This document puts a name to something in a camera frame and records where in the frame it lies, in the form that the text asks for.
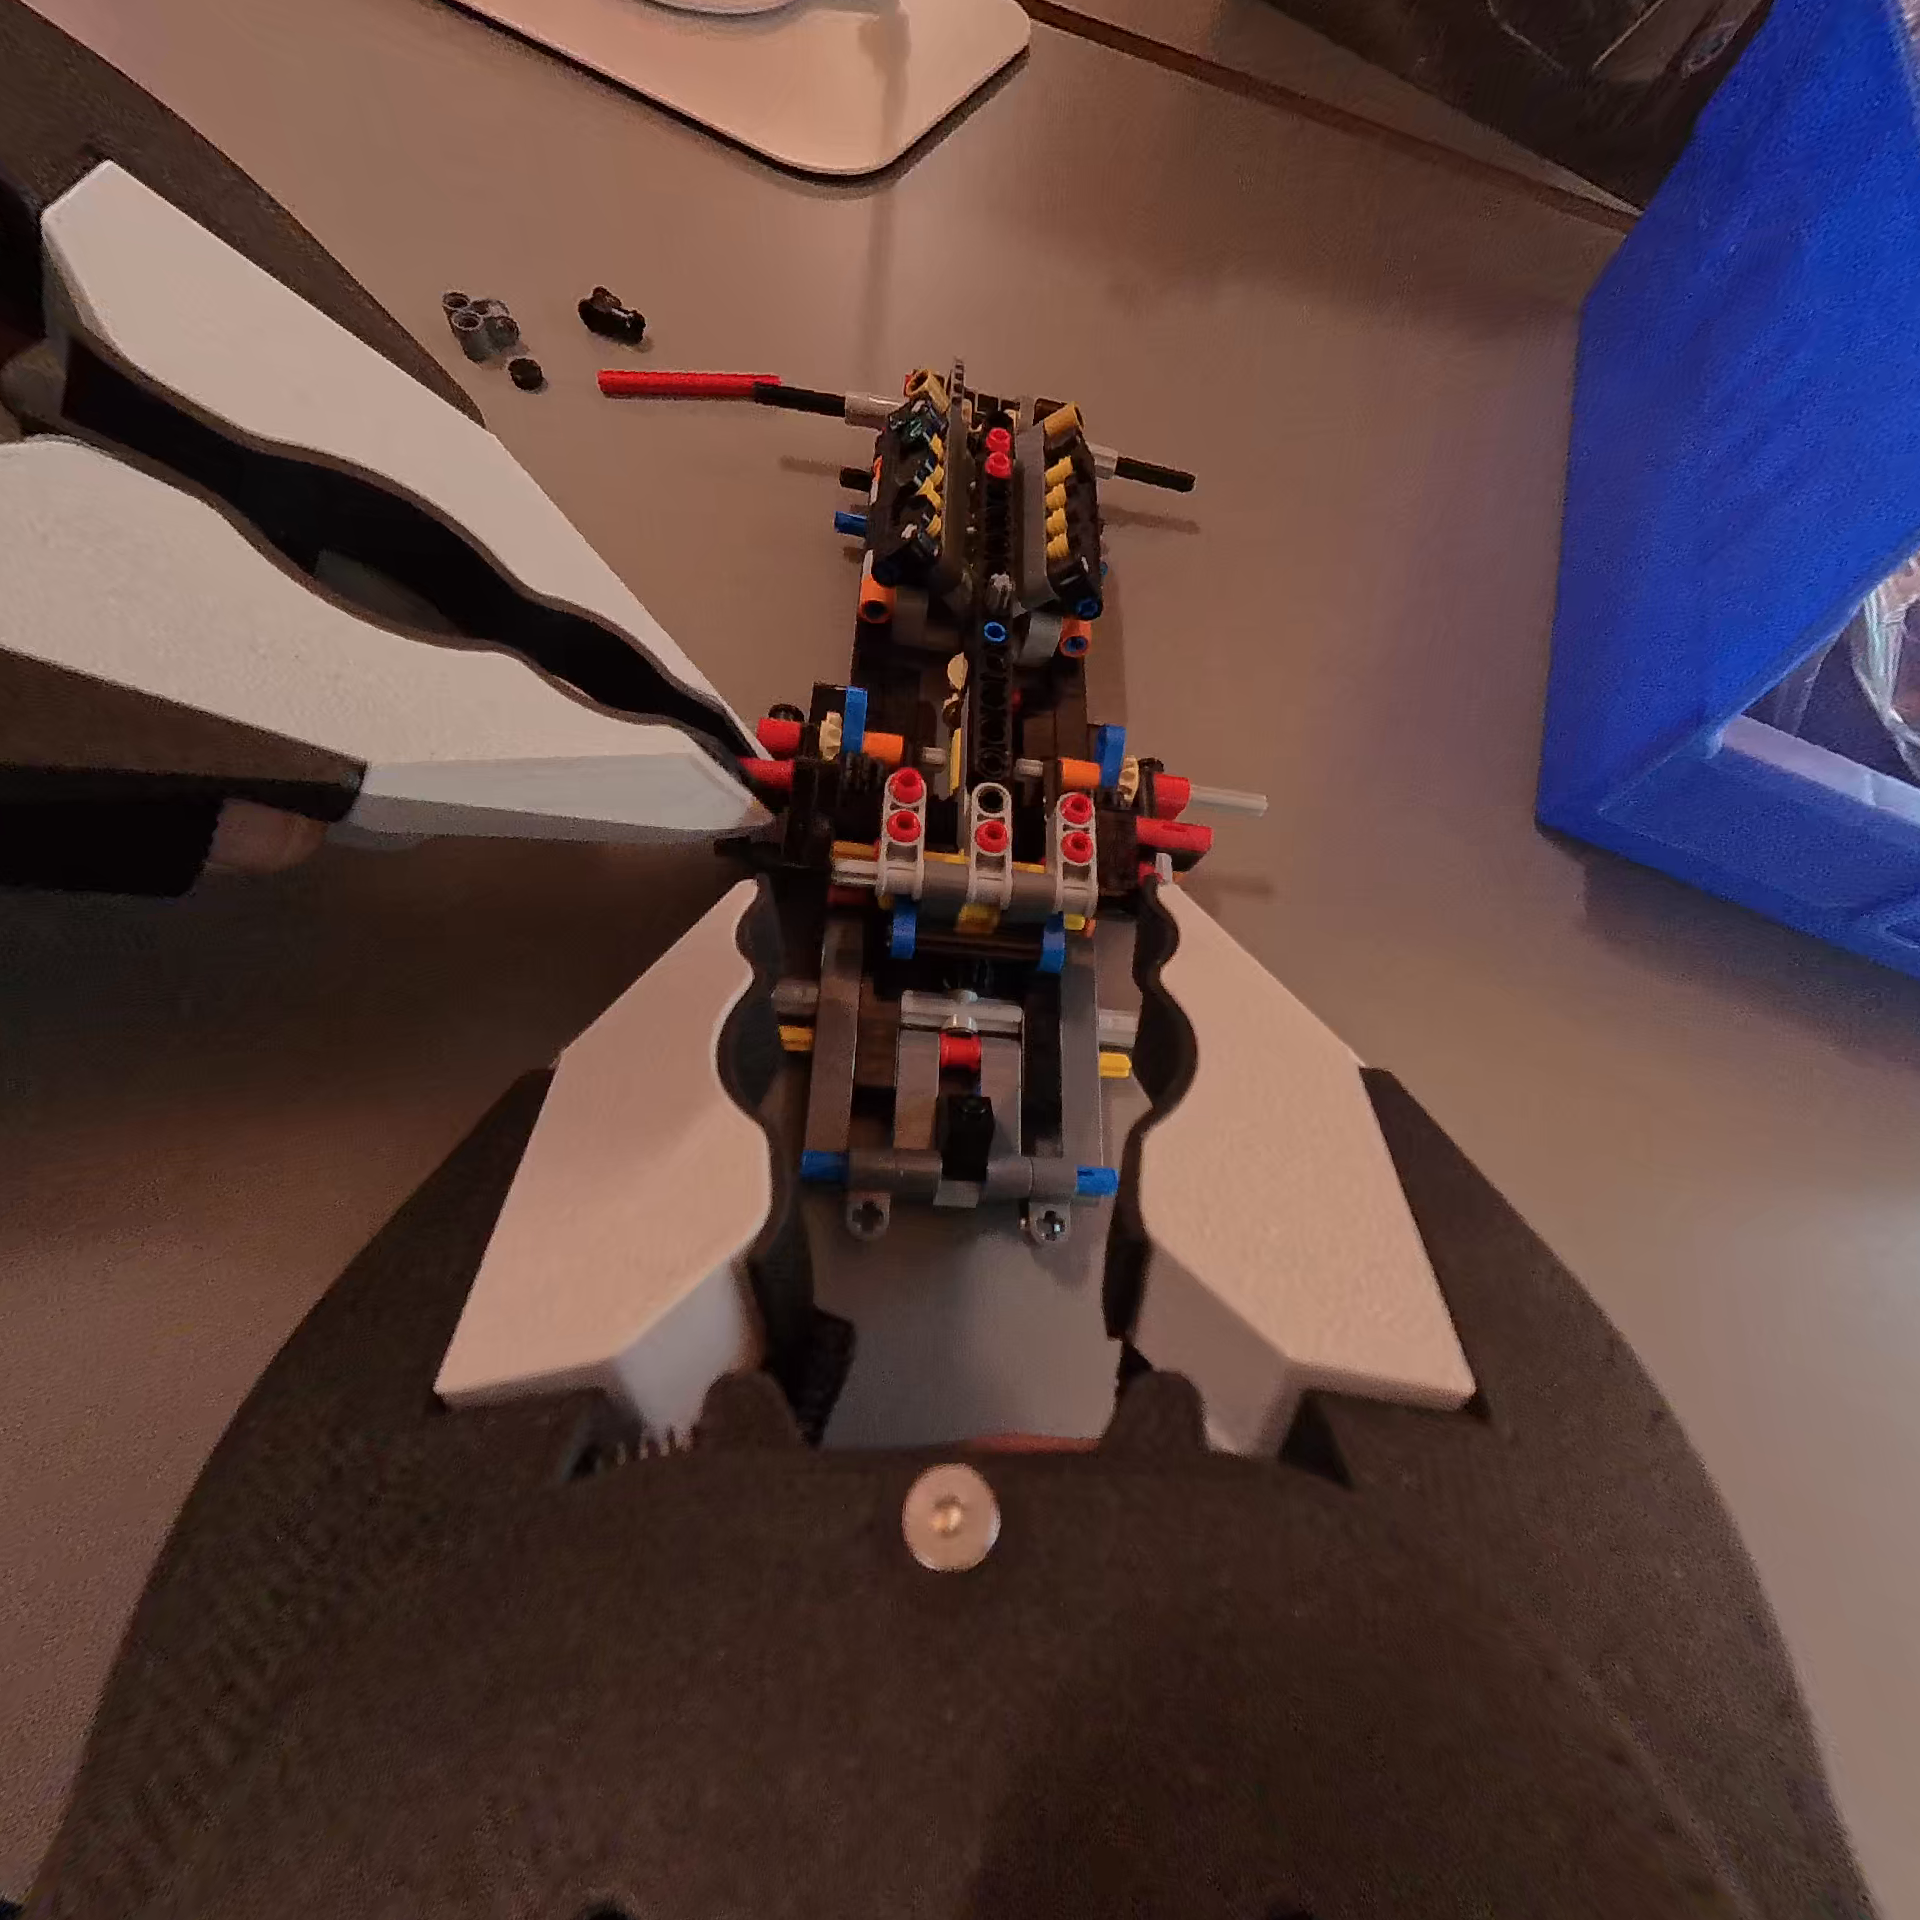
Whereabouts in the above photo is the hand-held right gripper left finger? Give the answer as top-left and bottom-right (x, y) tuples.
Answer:
(434, 877), (785, 1441)

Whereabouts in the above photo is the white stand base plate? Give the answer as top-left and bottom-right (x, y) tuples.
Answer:
(449, 0), (1034, 183)

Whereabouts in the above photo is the crumpled clear plastic wrap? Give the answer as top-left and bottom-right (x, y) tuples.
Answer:
(1842, 551), (1920, 781)

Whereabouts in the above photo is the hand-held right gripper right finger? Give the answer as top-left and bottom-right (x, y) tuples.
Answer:
(1106, 883), (1479, 1453)

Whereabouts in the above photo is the black lego set box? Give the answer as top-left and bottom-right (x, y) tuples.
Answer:
(1276, 0), (1776, 215)

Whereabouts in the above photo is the person's left hand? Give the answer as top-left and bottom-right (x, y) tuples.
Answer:
(201, 802), (330, 881)

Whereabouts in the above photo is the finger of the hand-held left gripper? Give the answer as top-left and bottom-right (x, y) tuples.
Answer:
(0, 0), (775, 759)
(0, 434), (785, 848)

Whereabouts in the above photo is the lego technic car chassis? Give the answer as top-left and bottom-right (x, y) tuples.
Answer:
(717, 357), (1271, 1248)

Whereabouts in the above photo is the blue plastic bin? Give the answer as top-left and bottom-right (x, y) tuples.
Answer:
(1537, 0), (1920, 980)

